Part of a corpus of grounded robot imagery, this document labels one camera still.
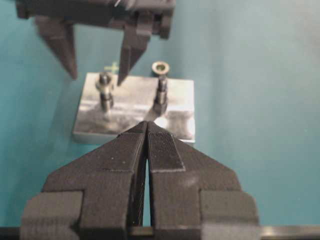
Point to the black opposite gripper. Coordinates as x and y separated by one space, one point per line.
139 18

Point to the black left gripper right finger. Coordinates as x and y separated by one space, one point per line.
194 197

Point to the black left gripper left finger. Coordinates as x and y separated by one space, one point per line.
95 197

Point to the left steel shaft with nut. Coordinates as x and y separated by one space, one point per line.
105 86

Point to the right steel shaft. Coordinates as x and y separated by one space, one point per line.
161 100

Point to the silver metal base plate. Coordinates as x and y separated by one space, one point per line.
133 102

